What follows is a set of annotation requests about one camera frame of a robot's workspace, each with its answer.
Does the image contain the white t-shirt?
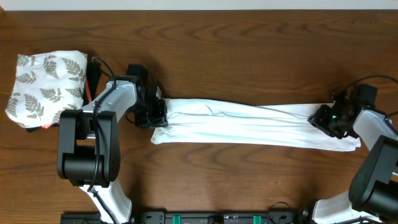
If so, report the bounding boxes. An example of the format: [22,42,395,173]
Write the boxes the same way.
[151,98,361,152]

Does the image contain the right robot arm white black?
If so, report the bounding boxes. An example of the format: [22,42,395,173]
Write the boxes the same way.
[308,105,397,223]

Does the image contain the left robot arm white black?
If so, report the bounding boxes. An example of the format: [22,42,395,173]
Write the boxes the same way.
[57,79,167,223]

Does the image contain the black folded garment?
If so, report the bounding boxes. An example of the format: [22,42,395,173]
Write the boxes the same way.
[25,62,102,133]

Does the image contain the fern print folded cloth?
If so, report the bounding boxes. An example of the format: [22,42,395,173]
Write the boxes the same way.
[6,50,88,128]

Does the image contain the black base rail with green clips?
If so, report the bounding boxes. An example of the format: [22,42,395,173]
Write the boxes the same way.
[60,202,310,224]

